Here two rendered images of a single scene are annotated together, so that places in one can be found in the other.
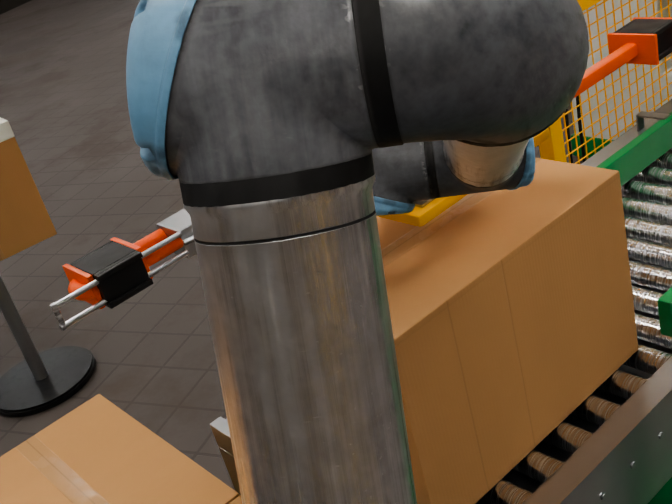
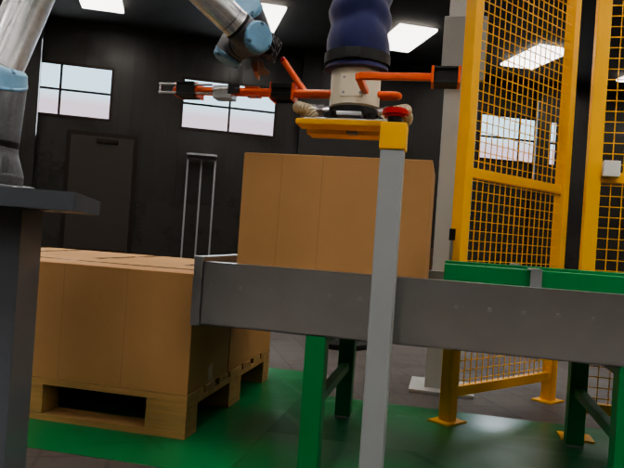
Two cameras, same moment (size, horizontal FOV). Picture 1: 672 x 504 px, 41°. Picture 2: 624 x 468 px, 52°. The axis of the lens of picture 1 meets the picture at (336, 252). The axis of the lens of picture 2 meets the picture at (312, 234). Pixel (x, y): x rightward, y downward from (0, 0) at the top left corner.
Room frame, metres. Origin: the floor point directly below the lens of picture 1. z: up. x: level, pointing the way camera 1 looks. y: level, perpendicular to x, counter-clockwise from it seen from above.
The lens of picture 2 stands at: (-0.16, -1.71, 0.69)
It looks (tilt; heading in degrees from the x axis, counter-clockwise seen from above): 0 degrees down; 46
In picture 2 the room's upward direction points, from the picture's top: 4 degrees clockwise
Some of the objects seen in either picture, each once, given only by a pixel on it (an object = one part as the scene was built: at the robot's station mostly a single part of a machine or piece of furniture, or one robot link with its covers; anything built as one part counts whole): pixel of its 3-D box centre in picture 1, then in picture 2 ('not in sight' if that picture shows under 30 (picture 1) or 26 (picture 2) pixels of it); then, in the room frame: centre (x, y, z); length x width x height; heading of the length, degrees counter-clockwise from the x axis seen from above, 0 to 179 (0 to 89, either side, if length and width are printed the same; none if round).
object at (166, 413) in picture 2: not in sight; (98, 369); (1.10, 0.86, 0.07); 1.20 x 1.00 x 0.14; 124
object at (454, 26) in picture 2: not in sight; (463, 49); (2.41, 0.04, 1.62); 0.20 x 0.05 x 0.30; 124
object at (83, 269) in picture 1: (107, 272); (189, 91); (1.10, 0.30, 1.18); 0.08 x 0.07 x 0.05; 126
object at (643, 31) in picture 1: (645, 40); (446, 77); (1.41, -0.58, 1.18); 0.09 x 0.08 x 0.05; 36
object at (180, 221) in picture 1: (191, 230); (225, 93); (1.17, 0.19, 1.18); 0.07 x 0.07 x 0.04; 36
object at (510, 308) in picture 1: (448, 317); (341, 222); (1.44, -0.17, 0.75); 0.60 x 0.40 x 0.40; 124
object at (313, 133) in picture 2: not in sight; (356, 130); (1.52, -0.13, 1.08); 0.34 x 0.10 x 0.05; 126
